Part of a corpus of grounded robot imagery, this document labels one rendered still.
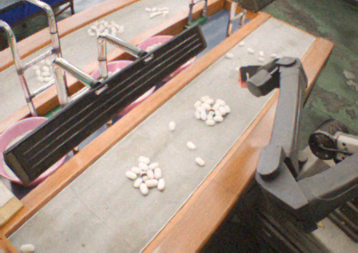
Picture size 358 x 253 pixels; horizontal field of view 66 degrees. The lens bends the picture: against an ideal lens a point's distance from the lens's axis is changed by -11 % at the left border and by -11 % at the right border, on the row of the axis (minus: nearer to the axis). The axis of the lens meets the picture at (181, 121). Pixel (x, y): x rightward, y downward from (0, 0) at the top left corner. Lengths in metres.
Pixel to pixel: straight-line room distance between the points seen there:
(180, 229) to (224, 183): 0.20
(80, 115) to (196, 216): 0.43
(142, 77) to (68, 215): 0.44
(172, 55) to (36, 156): 0.42
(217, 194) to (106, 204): 0.32
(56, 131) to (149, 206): 0.40
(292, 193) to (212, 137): 0.62
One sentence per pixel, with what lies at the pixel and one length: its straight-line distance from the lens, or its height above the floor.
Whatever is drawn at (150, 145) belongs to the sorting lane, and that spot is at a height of 0.74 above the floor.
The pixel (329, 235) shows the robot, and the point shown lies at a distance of 1.34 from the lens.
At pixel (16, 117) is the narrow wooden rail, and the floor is 0.76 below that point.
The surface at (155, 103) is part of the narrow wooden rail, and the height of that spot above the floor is 0.76.
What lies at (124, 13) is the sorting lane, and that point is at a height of 0.74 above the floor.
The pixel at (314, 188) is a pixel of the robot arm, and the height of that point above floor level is 1.16.
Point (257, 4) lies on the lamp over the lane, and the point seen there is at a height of 1.07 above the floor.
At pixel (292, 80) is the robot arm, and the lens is 0.77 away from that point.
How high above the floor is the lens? 1.53
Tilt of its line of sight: 46 degrees down
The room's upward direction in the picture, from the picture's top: 8 degrees clockwise
